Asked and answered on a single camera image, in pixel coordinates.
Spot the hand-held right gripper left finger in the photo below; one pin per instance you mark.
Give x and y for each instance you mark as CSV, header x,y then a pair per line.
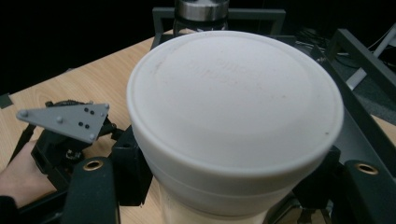
x,y
130,174

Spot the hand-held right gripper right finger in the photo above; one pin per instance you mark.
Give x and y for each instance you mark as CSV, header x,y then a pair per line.
x,y
317,180

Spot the cream plastic jar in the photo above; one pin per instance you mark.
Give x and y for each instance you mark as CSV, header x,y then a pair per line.
x,y
199,213

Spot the white round bowl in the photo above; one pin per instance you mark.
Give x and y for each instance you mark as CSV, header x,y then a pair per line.
x,y
230,118

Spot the dark tape patch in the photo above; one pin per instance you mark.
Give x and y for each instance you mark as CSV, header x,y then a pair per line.
x,y
5,100

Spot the dark grey metal rack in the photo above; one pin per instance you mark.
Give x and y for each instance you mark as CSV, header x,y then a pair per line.
x,y
358,102

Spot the white bar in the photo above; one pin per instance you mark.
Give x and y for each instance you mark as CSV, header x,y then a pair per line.
x,y
367,63

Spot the glass jar with metal lid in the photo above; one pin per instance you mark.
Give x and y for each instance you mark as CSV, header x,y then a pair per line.
x,y
200,12

